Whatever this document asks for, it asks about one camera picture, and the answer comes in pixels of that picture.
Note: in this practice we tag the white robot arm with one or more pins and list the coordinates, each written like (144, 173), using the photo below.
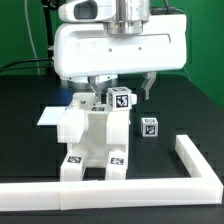
(129, 19)

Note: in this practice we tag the white U-shaped frame obstacle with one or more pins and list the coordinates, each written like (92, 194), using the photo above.
(201, 187)

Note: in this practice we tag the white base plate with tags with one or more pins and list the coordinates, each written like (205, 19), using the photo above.
(51, 116)

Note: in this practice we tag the white chair seat part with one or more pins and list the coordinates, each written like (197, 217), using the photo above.
(97, 154)

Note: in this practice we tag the black camera stand pole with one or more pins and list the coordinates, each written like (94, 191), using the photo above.
(48, 6)

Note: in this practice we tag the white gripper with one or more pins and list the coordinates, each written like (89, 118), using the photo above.
(83, 50)

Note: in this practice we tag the white chair back part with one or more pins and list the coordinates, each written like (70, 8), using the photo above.
(90, 100)

